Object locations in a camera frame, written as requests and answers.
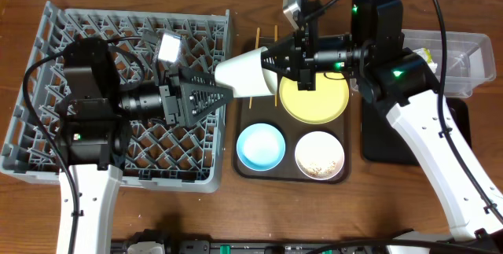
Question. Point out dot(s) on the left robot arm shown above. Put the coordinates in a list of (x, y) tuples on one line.
[(95, 126)]

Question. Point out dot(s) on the white paper cup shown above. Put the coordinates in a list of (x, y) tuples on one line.
[(245, 76)]

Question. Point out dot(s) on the black waste tray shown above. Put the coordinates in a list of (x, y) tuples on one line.
[(382, 144)]

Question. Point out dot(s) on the pink white bowl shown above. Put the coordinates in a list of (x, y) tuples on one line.
[(319, 155)]

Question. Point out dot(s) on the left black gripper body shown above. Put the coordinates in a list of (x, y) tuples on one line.
[(173, 99)]

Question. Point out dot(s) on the black equipment bar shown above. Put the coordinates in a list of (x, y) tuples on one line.
[(407, 241)]

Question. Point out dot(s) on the yellow plate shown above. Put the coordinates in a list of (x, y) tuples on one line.
[(322, 105)]

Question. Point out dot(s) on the light blue bowl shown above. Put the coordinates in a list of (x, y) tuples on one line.
[(260, 147)]

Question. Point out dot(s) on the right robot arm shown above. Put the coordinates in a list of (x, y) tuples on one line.
[(399, 85)]

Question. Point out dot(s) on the grey dishwasher rack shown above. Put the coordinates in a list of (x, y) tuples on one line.
[(185, 159)]

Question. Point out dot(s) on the green yellow snack wrapper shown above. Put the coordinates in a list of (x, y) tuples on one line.
[(426, 55)]

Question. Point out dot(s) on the clear plastic bin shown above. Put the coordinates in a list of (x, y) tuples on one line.
[(470, 58)]

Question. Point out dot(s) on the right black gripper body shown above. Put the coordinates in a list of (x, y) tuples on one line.
[(307, 44)]

